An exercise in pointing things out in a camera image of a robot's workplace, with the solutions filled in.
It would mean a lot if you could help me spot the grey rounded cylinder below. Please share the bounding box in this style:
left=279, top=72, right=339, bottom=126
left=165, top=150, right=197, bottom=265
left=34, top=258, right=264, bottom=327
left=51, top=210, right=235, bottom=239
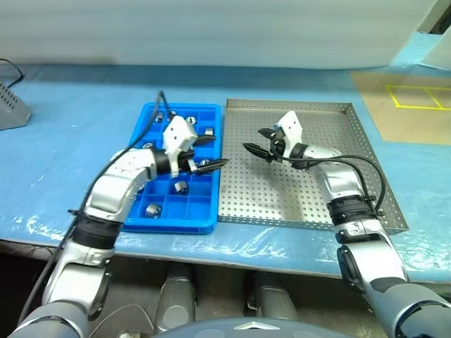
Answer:
left=156, top=263, right=197, bottom=334
left=252, top=273, right=299, bottom=323

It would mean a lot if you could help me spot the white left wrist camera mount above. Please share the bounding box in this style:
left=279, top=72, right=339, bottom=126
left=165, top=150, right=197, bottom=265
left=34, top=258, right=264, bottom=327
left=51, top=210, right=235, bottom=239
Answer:
left=162, top=115, right=197, bottom=177

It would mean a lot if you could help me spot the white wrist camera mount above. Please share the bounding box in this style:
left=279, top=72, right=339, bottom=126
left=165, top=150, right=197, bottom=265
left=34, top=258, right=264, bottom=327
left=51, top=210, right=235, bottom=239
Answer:
left=273, top=110, right=304, bottom=159
left=162, top=115, right=197, bottom=177

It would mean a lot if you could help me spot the perforated metal tray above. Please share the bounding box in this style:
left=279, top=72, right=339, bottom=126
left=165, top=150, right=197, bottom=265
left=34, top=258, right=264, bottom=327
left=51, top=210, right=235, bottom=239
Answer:
left=217, top=98, right=410, bottom=234

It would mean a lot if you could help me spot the thin black cable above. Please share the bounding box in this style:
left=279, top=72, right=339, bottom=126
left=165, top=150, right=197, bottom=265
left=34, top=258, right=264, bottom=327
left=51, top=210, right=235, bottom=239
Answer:
left=0, top=58, right=24, bottom=87

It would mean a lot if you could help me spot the grey metal box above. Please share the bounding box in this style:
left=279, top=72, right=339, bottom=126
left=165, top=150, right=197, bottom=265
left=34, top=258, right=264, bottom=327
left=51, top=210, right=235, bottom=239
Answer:
left=0, top=79, right=32, bottom=132

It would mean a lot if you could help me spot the white translucent panel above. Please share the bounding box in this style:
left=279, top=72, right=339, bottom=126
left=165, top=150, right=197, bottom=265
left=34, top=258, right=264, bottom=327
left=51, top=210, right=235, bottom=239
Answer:
left=419, top=30, right=451, bottom=71

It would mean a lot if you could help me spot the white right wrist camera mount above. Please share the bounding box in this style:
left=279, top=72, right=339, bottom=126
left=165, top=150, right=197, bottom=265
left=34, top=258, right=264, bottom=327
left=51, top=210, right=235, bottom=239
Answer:
left=273, top=110, right=304, bottom=159

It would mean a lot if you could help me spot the brown mat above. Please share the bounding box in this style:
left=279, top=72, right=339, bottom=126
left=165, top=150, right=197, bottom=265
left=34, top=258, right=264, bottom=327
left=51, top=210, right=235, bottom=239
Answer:
left=351, top=70, right=451, bottom=145

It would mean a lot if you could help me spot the white backdrop board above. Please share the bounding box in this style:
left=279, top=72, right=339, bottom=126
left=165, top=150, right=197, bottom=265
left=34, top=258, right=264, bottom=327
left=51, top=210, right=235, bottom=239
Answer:
left=0, top=0, right=433, bottom=70

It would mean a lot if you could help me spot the blue compartment tray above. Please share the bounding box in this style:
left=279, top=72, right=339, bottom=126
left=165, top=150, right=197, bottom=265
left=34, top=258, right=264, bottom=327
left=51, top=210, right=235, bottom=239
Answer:
left=121, top=102, right=222, bottom=235

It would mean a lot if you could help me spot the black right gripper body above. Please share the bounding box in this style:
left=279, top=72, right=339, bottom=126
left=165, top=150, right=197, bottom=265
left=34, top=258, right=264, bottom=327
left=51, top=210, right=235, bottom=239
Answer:
left=266, top=130, right=287, bottom=163

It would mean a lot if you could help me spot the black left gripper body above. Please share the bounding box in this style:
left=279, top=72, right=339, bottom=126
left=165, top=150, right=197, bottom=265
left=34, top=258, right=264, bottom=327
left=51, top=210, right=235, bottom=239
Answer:
left=178, top=149, right=199, bottom=173

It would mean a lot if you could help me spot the grey-blue rounded torso shell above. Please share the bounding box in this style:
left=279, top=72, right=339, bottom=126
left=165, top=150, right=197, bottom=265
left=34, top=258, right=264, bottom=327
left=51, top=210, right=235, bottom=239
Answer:
left=151, top=316, right=353, bottom=338

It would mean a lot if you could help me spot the blue plastic table cover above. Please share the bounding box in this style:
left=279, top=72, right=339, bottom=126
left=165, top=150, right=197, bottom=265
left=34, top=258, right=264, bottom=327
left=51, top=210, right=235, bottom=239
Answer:
left=0, top=30, right=451, bottom=282

